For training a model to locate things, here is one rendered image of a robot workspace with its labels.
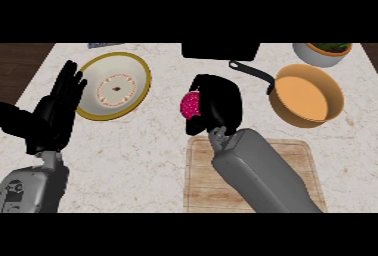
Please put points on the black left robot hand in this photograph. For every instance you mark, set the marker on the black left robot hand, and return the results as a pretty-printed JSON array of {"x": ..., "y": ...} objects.
[{"x": 53, "y": 110}]

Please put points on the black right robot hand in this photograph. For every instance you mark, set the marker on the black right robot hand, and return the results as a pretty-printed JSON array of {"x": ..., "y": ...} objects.
[{"x": 222, "y": 103}]

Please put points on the pink cupcake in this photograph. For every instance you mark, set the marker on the pink cupcake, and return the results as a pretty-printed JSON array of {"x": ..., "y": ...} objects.
[{"x": 189, "y": 105}]

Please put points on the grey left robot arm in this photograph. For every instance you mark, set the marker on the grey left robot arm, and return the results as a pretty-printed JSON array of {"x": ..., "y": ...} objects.
[{"x": 31, "y": 186}]

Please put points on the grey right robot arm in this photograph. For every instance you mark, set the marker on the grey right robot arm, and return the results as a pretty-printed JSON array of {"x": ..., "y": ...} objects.
[{"x": 263, "y": 173}]

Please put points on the wooden cutting board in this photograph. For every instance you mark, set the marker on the wooden cutting board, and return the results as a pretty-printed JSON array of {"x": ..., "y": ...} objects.
[{"x": 207, "y": 186}]

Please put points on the white plate with yellow rim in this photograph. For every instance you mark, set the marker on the white plate with yellow rim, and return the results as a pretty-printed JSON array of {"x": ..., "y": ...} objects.
[{"x": 116, "y": 86}]

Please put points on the black appliance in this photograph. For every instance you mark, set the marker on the black appliance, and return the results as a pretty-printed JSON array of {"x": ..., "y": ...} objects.
[{"x": 220, "y": 51}]

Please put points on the blue-grey flat object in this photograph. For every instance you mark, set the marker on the blue-grey flat object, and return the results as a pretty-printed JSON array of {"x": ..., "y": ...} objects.
[{"x": 105, "y": 45}]

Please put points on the white planter with green plant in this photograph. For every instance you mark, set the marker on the white planter with green plant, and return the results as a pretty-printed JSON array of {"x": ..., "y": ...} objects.
[{"x": 322, "y": 53}]

